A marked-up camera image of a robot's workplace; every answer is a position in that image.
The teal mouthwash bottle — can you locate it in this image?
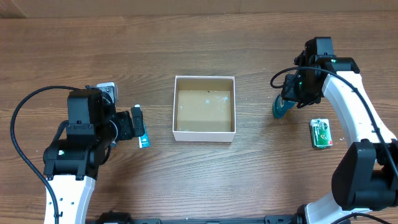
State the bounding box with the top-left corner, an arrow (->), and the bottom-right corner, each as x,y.
272,95 -> 295,119

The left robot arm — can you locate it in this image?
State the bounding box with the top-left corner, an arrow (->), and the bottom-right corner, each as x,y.
43,88 -> 144,223

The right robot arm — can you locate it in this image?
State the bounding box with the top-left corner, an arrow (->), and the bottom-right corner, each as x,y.
273,37 -> 397,223

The teal toothpaste tube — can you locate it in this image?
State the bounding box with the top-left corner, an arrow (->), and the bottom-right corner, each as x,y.
135,105 -> 150,148

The open white cardboard box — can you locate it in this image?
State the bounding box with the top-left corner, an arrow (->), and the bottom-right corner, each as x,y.
172,76 -> 236,142

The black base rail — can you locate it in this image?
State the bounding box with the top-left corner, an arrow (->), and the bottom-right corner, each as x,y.
86,211 -> 307,224

